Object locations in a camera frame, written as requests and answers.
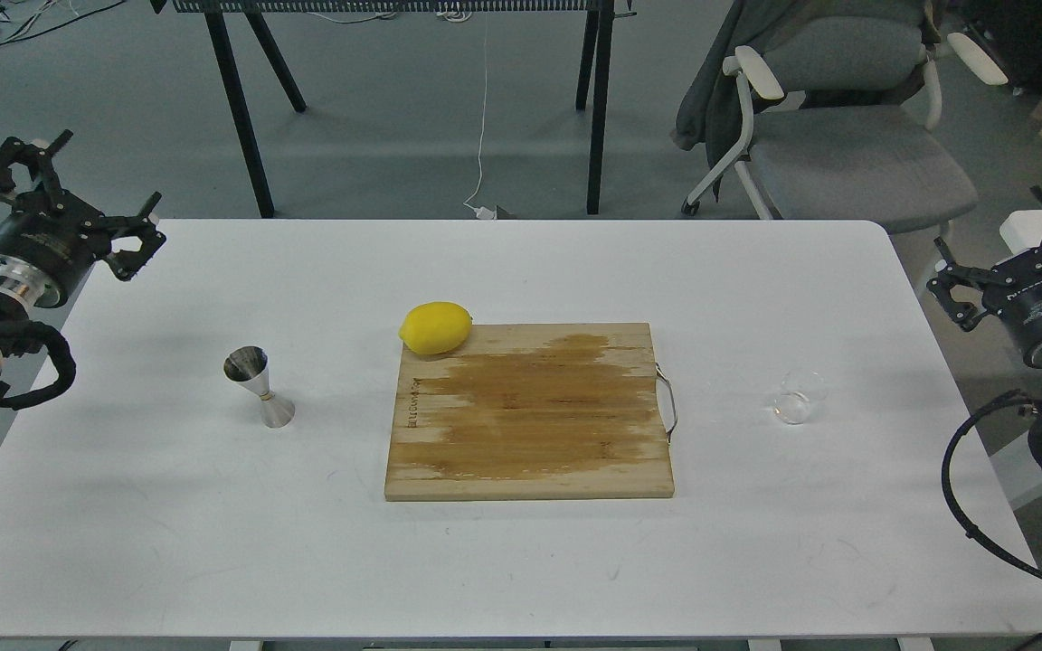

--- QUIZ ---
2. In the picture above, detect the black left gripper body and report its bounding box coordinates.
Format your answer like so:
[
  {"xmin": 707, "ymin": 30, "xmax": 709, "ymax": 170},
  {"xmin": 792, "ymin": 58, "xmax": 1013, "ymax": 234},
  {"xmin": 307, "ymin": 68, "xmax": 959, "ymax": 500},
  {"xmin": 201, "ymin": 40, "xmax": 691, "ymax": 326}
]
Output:
[{"xmin": 0, "ymin": 190, "xmax": 115, "ymax": 309}]

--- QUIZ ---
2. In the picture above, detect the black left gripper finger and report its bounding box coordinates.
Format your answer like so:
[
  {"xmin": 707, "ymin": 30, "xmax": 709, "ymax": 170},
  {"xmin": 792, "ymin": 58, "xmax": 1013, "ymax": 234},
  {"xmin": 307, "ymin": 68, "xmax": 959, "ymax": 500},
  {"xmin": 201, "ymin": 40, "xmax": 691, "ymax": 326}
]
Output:
[
  {"xmin": 0, "ymin": 129, "xmax": 73, "ymax": 205},
  {"xmin": 103, "ymin": 191, "xmax": 166, "ymax": 281}
]

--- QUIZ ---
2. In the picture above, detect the steel double jigger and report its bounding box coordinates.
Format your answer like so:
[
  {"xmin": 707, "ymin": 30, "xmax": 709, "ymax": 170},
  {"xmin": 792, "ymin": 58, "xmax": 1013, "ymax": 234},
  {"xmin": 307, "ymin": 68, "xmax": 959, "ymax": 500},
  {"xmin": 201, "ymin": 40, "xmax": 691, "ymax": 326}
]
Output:
[{"xmin": 223, "ymin": 345, "xmax": 295, "ymax": 429}]

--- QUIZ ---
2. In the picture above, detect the clear glass cup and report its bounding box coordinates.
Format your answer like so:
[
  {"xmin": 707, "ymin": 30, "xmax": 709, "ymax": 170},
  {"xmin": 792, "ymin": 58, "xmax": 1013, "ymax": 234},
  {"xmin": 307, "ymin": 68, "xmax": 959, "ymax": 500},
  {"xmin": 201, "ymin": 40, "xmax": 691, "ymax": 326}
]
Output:
[{"xmin": 771, "ymin": 368, "xmax": 829, "ymax": 425}]

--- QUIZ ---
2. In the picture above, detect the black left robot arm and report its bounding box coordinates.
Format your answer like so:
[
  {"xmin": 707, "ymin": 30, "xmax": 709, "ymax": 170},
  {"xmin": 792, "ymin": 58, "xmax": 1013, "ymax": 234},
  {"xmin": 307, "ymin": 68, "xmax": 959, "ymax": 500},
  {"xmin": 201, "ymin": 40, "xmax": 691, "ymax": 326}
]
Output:
[{"xmin": 0, "ymin": 129, "xmax": 166, "ymax": 410}]

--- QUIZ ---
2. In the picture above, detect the grey office chair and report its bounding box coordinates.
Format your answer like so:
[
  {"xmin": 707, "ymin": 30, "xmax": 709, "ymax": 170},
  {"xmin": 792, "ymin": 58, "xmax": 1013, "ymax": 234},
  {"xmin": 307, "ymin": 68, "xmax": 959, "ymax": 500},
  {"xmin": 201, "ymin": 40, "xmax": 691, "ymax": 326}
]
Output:
[{"xmin": 679, "ymin": 0, "xmax": 1010, "ymax": 299}]

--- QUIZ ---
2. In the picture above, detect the yellow lemon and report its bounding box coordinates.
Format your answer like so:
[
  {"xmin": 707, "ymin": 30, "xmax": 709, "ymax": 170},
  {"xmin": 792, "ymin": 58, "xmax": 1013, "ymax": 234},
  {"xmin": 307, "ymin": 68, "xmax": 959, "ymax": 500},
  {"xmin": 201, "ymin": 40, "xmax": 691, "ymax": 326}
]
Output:
[{"xmin": 398, "ymin": 301, "xmax": 474, "ymax": 357}]

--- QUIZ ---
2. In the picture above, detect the wooden cutting board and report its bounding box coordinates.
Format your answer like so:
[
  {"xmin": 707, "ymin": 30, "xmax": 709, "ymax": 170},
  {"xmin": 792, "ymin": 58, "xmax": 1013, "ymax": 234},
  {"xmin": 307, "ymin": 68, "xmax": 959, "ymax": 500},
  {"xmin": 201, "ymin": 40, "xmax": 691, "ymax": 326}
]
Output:
[{"xmin": 384, "ymin": 323, "xmax": 675, "ymax": 502}]

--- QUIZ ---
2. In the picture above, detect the white power cable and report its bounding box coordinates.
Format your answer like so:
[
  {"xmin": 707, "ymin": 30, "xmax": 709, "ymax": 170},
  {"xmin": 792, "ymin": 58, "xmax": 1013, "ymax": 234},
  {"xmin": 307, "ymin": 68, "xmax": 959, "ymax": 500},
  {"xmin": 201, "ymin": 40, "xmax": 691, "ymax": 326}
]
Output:
[{"xmin": 462, "ymin": 9, "xmax": 497, "ymax": 220}]

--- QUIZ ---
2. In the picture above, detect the black frame table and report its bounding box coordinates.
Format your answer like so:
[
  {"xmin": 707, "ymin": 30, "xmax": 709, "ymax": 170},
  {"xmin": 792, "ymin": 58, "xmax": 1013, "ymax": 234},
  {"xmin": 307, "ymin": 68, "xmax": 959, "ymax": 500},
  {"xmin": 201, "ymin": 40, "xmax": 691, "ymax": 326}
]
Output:
[{"xmin": 141, "ymin": 1, "xmax": 617, "ymax": 220}]

